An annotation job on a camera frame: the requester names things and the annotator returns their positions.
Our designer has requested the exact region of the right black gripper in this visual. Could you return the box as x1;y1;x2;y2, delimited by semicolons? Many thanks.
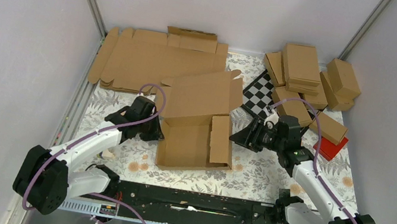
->
226;113;288;157

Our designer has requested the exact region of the cardboard box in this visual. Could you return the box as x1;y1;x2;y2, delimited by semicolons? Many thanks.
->
320;71;355;112
155;70;243;171
285;82;328;110
264;51;286;87
282;43;321;87
327;58;361;100

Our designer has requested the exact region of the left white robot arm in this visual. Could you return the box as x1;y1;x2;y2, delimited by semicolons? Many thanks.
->
12;96;164;215

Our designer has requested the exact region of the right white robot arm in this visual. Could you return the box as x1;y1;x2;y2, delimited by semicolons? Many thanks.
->
229;115;376;224

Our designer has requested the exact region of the folded box on checkerboard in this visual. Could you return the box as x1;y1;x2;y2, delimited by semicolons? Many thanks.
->
265;87;312;127

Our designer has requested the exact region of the leaning folded cardboard box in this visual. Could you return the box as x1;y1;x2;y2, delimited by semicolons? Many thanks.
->
264;51;286;87

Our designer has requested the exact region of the folded box on red box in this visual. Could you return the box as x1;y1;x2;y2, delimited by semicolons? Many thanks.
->
309;112;348;145

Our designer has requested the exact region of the floral patterned table mat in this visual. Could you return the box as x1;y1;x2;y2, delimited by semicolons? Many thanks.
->
74;53;359;211

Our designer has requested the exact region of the black white checkerboard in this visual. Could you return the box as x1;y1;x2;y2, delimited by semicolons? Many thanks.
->
241;70;274;120

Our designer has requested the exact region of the stack of flat cardboard sheets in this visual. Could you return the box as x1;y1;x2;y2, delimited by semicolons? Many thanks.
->
87;26;229;93

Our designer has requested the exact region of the green white small tool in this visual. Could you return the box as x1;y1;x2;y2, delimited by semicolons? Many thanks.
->
98;150;115;160

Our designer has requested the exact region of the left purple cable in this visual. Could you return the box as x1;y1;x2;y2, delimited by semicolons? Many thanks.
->
18;67;177;224

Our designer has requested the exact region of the purple cable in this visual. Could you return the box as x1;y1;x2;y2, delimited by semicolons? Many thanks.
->
250;93;397;224
18;67;177;224

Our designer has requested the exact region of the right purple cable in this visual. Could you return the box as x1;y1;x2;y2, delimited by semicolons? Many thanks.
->
250;93;397;224

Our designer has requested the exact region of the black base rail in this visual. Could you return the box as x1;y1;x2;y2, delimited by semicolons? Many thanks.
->
77;173;313;224

